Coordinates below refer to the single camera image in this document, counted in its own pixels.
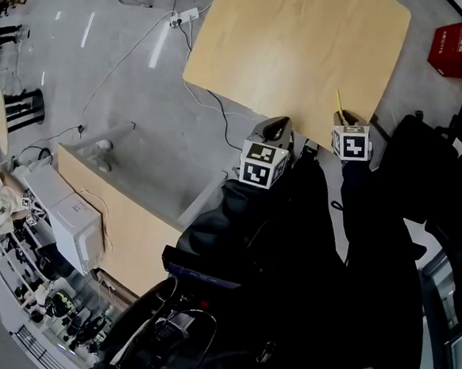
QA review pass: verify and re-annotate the thin black floor cable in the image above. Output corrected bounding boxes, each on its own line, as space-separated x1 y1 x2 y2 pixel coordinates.
17 118 86 166

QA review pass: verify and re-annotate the white microwave oven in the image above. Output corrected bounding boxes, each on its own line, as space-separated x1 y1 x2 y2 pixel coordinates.
43 190 110 279

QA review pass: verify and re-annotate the white box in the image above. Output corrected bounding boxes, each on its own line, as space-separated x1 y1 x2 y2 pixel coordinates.
21 162 77 213

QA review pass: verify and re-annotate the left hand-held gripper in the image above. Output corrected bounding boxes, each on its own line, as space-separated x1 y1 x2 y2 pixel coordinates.
237 112 296 192

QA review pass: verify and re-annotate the person's black jacket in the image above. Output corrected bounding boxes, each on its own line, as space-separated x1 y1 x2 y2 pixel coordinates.
96 129 437 369

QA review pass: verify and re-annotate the person's left forearm black sleeve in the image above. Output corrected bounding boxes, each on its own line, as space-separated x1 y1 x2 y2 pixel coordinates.
175 174 295 272

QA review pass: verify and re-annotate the person's right forearm black sleeve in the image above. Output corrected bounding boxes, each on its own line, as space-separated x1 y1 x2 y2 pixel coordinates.
333 158 433 275

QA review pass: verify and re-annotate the black metal rack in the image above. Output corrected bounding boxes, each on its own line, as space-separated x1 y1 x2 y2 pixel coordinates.
8 322 79 369

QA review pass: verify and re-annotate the white display shelf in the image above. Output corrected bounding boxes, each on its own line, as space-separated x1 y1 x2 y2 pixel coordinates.
0 231 126 365

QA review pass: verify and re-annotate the white crumpled bag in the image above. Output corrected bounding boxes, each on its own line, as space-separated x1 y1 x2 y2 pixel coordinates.
91 138 117 173

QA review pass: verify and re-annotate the long white floor cable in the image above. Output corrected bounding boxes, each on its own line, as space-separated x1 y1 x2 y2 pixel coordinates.
79 4 175 123

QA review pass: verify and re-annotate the white power strip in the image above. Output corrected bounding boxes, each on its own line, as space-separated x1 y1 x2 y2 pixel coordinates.
168 5 201 31

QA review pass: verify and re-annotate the black cable under table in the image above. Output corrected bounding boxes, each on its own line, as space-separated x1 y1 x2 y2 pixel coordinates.
200 89 250 153

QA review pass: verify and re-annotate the round wooden side table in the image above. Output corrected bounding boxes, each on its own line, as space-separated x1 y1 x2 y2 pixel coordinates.
0 84 16 156

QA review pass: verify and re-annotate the black cable loop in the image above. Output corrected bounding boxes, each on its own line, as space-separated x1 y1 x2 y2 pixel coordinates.
118 273 224 369

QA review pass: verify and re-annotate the red plastic box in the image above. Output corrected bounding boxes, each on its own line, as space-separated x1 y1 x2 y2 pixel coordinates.
425 14 462 83

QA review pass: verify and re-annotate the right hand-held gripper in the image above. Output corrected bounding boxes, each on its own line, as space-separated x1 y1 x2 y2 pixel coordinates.
329 109 377 163

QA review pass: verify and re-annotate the black chest-mounted device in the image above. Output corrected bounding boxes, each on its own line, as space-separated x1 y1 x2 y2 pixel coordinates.
159 244 247 291

